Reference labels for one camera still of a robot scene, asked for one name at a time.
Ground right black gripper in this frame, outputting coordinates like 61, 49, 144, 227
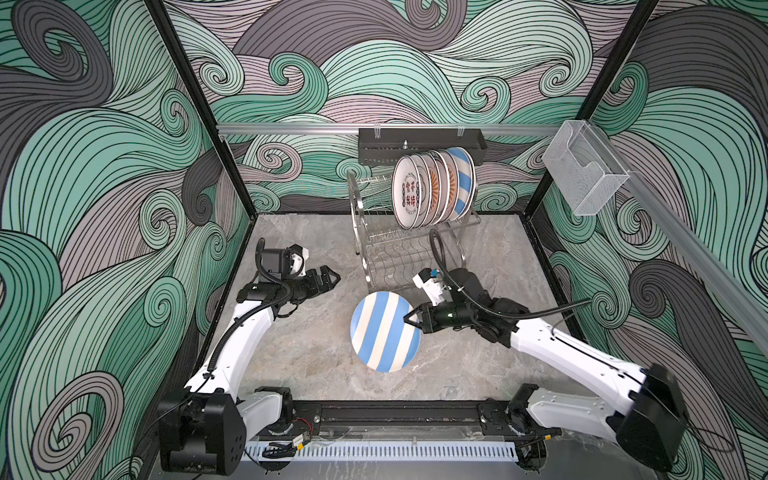
402, 298, 481, 333

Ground blue striped plate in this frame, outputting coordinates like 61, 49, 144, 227
447, 147, 475, 221
350, 291, 422, 373

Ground white plate red characters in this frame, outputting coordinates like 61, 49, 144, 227
392, 156, 422, 229

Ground orange sunburst plate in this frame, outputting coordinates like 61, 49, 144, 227
427, 152, 441, 225
442, 150, 459, 221

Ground white plate green clover outline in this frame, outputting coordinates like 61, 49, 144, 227
415, 154, 431, 228

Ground cream floral plate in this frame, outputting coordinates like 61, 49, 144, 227
470, 161, 479, 210

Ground green red rimmed plate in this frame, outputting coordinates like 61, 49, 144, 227
430, 150, 449, 225

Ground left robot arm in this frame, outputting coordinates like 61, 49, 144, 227
150, 240, 341, 476

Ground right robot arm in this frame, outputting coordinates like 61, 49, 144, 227
404, 268, 688, 472

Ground steel two-tier dish rack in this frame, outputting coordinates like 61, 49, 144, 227
346, 167, 482, 308

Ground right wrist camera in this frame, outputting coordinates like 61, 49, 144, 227
413, 268, 450, 306

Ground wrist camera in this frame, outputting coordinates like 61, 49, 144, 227
288, 244, 309, 279
413, 268, 450, 306

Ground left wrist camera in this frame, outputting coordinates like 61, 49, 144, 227
288, 244, 309, 279

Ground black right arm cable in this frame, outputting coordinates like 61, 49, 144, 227
429, 229, 593, 320

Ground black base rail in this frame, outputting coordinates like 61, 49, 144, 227
281, 398, 637, 439

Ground black wall shelf basket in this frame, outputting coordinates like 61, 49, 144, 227
358, 127, 487, 167

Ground white slotted cable duct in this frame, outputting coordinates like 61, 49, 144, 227
271, 440, 519, 463

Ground clear mesh wall bin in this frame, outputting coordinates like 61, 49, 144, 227
542, 120, 629, 217

